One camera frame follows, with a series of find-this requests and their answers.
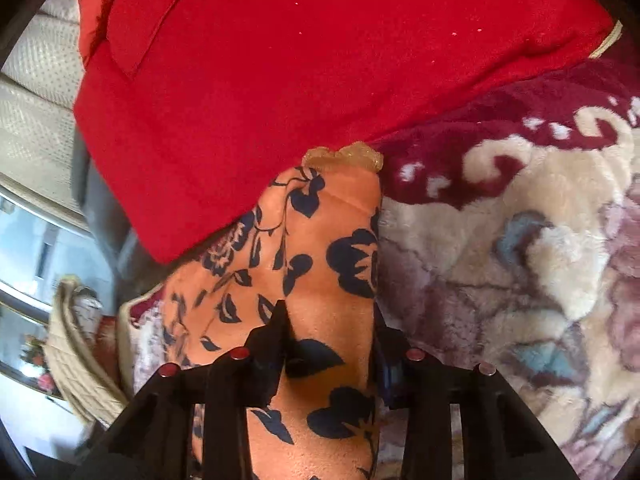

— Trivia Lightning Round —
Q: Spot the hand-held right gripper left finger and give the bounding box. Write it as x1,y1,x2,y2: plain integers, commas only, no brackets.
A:
75,300,295,480

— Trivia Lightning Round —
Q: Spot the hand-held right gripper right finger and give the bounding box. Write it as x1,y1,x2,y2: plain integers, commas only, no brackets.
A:
371,305,567,480

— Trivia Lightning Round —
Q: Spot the orange floral garment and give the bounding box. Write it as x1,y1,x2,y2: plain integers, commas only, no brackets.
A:
162,142,387,480

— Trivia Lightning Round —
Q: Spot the maroon floral plush blanket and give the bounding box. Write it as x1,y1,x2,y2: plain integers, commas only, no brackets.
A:
117,20,640,480

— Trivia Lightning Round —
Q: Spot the beige quilted bag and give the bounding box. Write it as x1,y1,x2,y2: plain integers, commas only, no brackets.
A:
46,279,130,427

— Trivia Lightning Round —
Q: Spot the silver framed glass cabinet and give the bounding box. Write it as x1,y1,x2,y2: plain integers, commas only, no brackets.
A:
0,172,118,403

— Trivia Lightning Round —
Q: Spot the red fleece cloth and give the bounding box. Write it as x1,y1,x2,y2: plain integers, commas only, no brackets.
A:
73,0,616,266

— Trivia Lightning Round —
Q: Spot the cream quilted cushion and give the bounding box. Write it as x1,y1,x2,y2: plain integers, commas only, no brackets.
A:
0,0,103,223

